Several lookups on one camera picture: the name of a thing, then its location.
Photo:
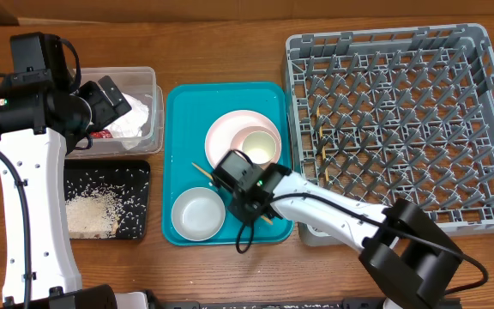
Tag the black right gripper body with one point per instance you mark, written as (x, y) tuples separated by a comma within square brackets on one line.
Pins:
[(247, 212)]

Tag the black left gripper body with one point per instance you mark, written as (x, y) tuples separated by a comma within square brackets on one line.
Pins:
[(103, 112)]

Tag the red snack wrapper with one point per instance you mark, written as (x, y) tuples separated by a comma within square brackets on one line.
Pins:
[(103, 134)]

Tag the white napkin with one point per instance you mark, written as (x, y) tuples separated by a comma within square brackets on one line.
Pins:
[(129, 126)]

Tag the grey bowl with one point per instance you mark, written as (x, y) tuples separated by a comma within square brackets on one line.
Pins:
[(198, 214)]

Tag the cream paper cup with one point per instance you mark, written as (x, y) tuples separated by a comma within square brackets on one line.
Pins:
[(260, 147)]

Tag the wooden chopstick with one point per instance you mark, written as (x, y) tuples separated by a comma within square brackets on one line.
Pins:
[(211, 178), (323, 148)]

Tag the small pink bowl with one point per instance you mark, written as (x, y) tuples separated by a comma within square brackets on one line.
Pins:
[(238, 139)]

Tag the large pink plate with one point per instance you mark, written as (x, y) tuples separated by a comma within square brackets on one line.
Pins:
[(219, 137)]

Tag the pile of white rice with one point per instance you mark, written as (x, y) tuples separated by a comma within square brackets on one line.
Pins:
[(94, 215)]

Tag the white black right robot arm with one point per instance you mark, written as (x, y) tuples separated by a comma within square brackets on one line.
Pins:
[(407, 255)]

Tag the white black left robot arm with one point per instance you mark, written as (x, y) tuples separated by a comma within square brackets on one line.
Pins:
[(42, 118)]

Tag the grey dishwasher rack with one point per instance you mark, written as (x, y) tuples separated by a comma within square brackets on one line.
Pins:
[(407, 113)]

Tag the clear plastic bin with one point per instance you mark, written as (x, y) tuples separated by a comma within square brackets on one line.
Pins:
[(140, 83)]

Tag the black rectangular tray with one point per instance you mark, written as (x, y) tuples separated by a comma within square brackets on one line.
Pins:
[(128, 179)]

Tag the teal serving tray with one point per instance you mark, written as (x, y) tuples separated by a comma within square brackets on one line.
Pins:
[(190, 112)]

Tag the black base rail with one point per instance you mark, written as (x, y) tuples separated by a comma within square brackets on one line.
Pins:
[(348, 303)]

